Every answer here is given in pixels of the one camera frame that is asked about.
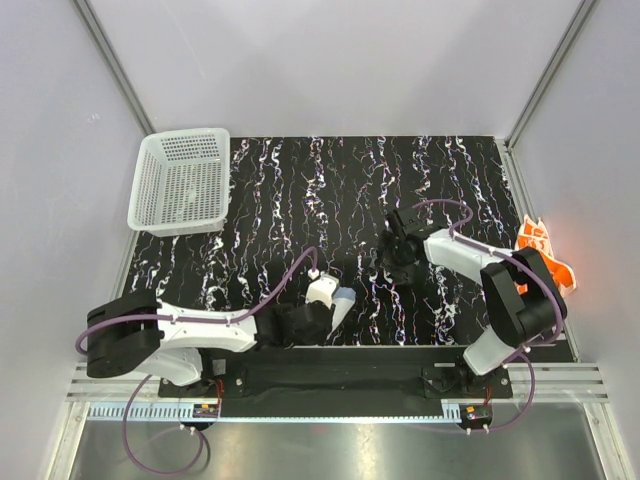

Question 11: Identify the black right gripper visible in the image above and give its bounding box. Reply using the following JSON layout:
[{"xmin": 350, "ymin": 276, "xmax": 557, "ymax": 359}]
[{"xmin": 368, "ymin": 230, "xmax": 419, "ymax": 286}]

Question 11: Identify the blue white bear towel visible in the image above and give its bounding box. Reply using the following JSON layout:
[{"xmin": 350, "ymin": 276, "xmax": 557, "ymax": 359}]
[{"xmin": 329, "ymin": 287, "xmax": 356, "ymax": 335}]

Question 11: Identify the orange white towel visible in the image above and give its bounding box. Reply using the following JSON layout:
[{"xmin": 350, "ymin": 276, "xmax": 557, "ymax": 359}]
[{"xmin": 514, "ymin": 214, "xmax": 577, "ymax": 298}]

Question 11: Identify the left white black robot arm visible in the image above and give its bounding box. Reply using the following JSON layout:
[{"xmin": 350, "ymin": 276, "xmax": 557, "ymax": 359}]
[{"xmin": 76, "ymin": 273, "xmax": 356, "ymax": 396}]

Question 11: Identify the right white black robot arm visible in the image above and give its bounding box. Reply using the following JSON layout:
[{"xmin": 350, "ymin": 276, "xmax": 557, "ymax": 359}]
[{"xmin": 377, "ymin": 207, "xmax": 567, "ymax": 397}]

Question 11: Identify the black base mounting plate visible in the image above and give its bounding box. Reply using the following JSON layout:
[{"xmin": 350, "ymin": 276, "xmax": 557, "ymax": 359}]
[{"xmin": 162, "ymin": 346, "xmax": 504, "ymax": 398}]

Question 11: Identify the white perforated plastic basket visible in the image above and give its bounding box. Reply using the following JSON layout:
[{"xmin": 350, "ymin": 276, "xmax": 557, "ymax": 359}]
[{"xmin": 127, "ymin": 128, "xmax": 231, "ymax": 237}]

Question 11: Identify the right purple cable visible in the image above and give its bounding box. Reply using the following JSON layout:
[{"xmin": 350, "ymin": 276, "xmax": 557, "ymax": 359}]
[{"xmin": 412, "ymin": 198, "xmax": 561, "ymax": 434}]

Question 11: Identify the aluminium rail frame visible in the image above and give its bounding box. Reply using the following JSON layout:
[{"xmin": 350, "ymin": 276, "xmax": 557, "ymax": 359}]
[{"xmin": 66, "ymin": 363, "xmax": 608, "ymax": 424}]

